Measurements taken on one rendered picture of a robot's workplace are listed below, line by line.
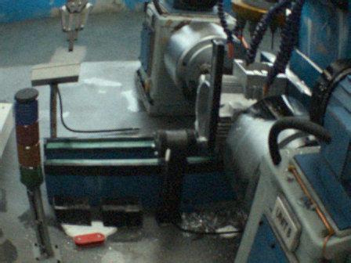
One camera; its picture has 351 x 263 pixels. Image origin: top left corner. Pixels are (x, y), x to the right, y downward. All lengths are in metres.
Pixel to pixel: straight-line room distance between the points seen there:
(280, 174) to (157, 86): 0.98
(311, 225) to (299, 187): 0.11
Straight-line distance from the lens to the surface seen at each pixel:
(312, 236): 0.65
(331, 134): 0.65
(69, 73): 1.41
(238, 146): 1.01
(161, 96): 1.71
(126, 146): 1.31
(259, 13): 1.14
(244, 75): 1.23
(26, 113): 0.86
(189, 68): 1.45
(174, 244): 1.17
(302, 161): 0.80
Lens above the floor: 1.55
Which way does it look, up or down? 27 degrees down
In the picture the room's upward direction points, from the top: 5 degrees clockwise
